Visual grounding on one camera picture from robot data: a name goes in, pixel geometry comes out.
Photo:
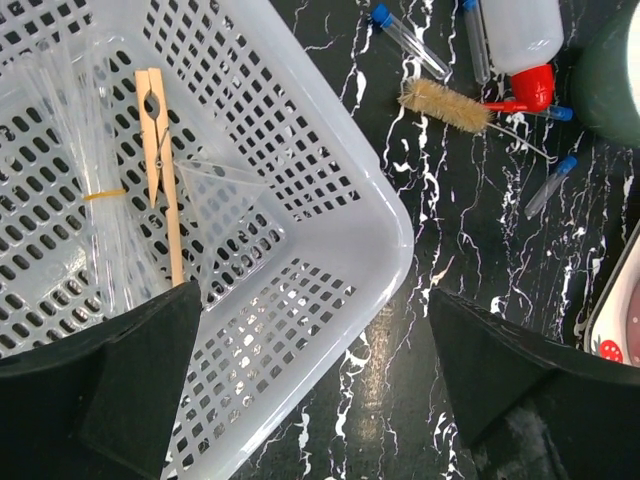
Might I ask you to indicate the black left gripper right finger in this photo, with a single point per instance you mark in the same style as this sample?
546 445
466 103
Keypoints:
530 408

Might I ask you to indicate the green white ceramic bowl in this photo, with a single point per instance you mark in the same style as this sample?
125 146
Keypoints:
605 80

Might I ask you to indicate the white strawberry pattern tray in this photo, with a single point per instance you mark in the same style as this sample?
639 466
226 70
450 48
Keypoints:
606 334

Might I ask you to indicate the white wash bottle red cap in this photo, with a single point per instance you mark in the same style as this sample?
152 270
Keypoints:
523 38

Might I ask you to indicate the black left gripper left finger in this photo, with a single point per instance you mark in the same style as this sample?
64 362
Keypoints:
101 403

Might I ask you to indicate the white perforated plastic basket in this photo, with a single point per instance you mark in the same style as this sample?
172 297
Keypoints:
324 247

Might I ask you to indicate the tan bristle tube brush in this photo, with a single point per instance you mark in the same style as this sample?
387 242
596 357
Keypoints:
427 97

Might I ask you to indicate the pink polka dot dish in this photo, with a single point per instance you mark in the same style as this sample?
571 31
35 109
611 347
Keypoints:
632 332

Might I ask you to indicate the bundle of plastic pipettes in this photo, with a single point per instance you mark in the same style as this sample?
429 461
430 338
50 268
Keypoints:
75 94

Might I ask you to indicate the wooden test tube clamp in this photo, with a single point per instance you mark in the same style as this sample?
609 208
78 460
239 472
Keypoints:
156 139

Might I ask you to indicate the clear plastic funnel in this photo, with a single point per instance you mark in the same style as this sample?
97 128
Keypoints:
220 196

